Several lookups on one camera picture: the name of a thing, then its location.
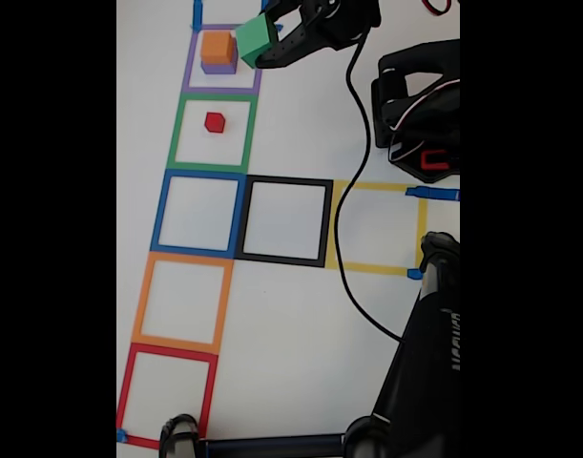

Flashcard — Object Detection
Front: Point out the green cube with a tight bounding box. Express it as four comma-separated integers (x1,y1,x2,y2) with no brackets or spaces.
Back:
234,12,281,68

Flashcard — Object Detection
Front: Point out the green square frame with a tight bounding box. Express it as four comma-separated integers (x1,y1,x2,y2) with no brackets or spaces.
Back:
165,93,259,176

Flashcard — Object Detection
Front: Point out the black square frame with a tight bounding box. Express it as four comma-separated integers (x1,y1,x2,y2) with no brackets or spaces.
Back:
233,174,334,268

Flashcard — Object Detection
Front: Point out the black camera cable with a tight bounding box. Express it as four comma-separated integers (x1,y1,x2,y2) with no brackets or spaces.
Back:
332,32,409,344

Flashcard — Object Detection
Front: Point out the yellow square frame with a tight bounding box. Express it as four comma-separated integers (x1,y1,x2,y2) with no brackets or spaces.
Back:
324,179,428,277

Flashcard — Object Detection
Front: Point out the black camera tripod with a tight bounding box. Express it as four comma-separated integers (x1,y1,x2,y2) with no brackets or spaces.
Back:
157,231,461,458

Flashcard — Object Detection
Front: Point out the red square frame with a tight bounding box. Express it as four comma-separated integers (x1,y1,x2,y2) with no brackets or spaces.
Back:
116,342,219,450

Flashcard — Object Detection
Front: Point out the purple cube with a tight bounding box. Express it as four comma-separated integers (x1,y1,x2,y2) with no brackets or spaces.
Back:
199,40,239,76

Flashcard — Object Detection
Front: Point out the orange cube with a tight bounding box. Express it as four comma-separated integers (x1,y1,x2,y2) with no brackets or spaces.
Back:
199,31,238,66

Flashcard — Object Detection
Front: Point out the red printed clamp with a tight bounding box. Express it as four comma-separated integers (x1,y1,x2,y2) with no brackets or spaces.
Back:
419,148,450,172

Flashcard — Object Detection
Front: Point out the purple square frame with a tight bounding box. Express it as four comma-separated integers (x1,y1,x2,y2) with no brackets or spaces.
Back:
180,22,266,95

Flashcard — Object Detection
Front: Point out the blue square frame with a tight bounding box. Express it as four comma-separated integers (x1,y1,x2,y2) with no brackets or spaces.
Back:
150,169,248,259

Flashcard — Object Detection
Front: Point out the orange square frame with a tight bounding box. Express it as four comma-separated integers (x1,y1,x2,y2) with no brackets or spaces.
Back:
131,251,235,355

